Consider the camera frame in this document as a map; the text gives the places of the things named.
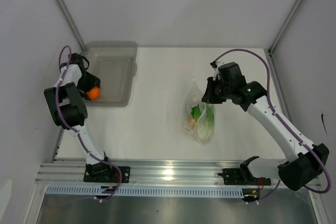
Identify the small garlic bulb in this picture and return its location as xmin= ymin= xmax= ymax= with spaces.
xmin=187 ymin=118 xmax=196 ymax=128

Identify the clear zip top bag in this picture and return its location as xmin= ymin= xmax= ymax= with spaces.
xmin=182 ymin=79 xmax=215 ymax=145

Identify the green plastic lettuce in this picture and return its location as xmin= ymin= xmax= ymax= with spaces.
xmin=191 ymin=103 xmax=215 ymax=143

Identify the aluminium mounting rail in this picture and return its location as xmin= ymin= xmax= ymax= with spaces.
xmin=35 ymin=158 xmax=322 ymax=188

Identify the left aluminium frame post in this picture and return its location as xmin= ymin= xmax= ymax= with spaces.
xmin=54 ymin=0 xmax=86 ymax=52

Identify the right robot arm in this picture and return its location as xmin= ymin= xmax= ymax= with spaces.
xmin=202 ymin=62 xmax=329 ymax=191

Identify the white slotted cable duct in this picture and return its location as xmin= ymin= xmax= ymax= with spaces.
xmin=46 ymin=184 xmax=244 ymax=199

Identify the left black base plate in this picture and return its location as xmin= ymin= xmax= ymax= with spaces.
xmin=83 ymin=163 xmax=131 ymax=183

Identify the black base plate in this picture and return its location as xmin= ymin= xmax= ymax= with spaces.
xmin=83 ymin=163 xmax=131 ymax=183
xmin=217 ymin=168 xmax=271 ymax=186

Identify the aluminium frame post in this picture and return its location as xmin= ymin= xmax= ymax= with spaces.
xmin=54 ymin=0 xmax=86 ymax=52
xmin=268 ymin=0 xmax=306 ymax=57

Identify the right aluminium frame post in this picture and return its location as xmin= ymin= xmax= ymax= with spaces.
xmin=268 ymin=0 xmax=306 ymax=57

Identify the clear plastic container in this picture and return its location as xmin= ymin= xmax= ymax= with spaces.
xmin=84 ymin=41 xmax=138 ymax=107

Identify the orange fruit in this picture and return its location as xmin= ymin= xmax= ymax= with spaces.
xmin=87 ymin=86 xmax=100 ymax=100

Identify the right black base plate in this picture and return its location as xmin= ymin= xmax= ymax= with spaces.
xmin=217 ymin=168 xmax=271 ymax=186

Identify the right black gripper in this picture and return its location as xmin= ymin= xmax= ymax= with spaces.
xmin=202 ymin=77 xmax=232 ymax=104

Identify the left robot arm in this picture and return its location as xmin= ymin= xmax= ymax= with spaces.
xmin=44 ymin=53 xmax=114 ymax=182

